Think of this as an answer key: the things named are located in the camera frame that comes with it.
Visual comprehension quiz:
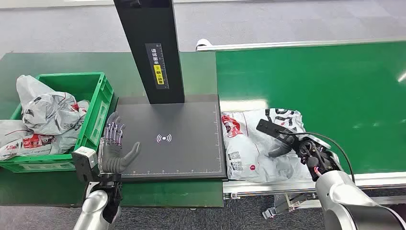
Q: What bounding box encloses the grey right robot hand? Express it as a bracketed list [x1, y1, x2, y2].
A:
[268, 143, 298, 159]

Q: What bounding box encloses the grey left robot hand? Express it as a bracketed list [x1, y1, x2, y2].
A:
[100, 112, 142, 174]

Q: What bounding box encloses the white red-printed courier package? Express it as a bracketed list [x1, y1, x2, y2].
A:
[221, 108, 314, 184]

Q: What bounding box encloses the small white courier package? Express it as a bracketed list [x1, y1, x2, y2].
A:
[57, 100, 91, 150]

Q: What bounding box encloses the black weighing scale platform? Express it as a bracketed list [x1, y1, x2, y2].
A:
[114, 94, 228, 182]

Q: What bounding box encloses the crumpled grey-white courier package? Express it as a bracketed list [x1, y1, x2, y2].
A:
[16, 75, 80, 136]

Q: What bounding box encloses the green plastic basket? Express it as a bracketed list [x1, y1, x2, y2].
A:
[0, 72, 115, 174]

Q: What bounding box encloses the flat white red-printed package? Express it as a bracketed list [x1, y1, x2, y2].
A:
[0, 119, 79, 161]

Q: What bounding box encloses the green belt conveyor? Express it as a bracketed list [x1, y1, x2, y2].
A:
[195, 37, 406, 207]

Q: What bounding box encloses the black and yellow column label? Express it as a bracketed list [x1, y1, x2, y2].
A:
[145, 43, 169, 90]

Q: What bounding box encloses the black scale column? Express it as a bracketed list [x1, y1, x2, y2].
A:
[113, 0, 186, 105]

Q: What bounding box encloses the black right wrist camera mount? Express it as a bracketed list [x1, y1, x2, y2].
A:
[256, 119, 300, 147]

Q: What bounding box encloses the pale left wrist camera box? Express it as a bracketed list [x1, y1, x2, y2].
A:
[72, 146, 100, 183]

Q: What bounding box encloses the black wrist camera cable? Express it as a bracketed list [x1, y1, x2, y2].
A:
[277, 131, 356, 184]

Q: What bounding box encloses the metal conveyor bracket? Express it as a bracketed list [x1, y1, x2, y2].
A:
[262, 192, 318, 220]

